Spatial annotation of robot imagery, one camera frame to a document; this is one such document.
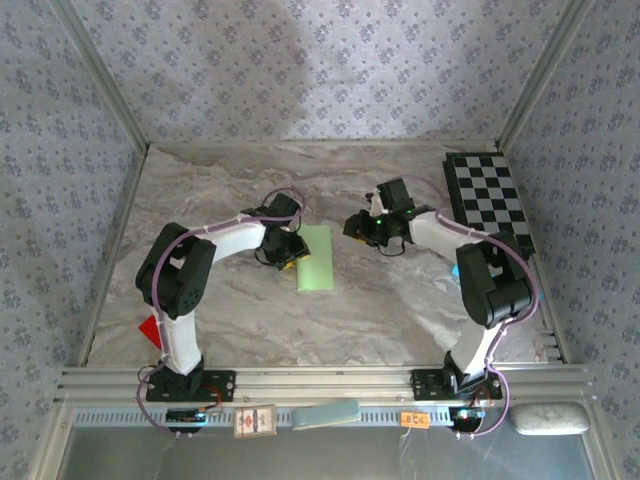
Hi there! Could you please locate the red folded paper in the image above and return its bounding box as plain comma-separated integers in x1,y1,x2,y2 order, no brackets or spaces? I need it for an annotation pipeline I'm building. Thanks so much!
137,314,164,351

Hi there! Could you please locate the cyan blue marker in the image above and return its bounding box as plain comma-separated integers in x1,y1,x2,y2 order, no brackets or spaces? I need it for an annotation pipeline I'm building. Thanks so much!
450,263,504,282

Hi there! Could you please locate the black grey chessboard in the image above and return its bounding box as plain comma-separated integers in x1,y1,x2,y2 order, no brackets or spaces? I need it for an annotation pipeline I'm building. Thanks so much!
443,151,537,261

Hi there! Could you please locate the pale blue foam block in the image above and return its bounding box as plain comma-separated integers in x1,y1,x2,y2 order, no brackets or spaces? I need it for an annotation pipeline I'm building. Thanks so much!
291,398,362,432

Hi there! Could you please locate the tan card with red print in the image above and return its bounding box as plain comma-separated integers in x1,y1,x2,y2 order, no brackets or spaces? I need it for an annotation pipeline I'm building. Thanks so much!
233,403,278,440

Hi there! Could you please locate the orange tag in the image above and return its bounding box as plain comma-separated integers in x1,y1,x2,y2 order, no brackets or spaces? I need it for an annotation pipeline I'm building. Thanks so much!
399,410,431,430

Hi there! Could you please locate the grey speckled stone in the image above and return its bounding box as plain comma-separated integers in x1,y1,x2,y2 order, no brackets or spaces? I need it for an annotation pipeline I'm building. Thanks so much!
510,402,591,436

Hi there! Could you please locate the aluminium front rail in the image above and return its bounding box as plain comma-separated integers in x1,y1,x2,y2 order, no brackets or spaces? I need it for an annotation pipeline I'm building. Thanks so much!
53,364,596,405

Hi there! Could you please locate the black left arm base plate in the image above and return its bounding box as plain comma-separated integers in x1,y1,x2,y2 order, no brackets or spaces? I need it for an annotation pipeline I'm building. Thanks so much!
145,368,237,404

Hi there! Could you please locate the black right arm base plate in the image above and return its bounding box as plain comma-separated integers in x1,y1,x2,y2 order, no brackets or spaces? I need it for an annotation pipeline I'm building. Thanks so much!
410,368,504,401

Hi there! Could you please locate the aluminium side rail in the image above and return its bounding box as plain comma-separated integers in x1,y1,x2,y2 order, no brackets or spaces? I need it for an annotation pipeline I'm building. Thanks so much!
519,257,569,365
74,144,151,369

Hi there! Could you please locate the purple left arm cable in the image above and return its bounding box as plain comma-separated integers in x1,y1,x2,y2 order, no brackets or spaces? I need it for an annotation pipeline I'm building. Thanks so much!
135,187,307,441

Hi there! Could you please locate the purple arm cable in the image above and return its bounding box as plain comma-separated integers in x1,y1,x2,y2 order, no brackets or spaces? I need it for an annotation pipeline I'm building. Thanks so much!
399,174,545,441
135,187,307,441

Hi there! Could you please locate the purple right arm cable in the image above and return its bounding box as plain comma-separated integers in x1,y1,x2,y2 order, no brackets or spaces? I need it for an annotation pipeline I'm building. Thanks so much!
399,174,545,441

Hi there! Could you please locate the slotted grey cable duct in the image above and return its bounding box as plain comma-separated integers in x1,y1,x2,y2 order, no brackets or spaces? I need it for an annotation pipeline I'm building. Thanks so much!
72,405,514,429

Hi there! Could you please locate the aluminium frame post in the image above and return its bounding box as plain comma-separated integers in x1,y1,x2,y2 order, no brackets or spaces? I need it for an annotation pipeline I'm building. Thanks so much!
48,0,152,151
497,0,597,151

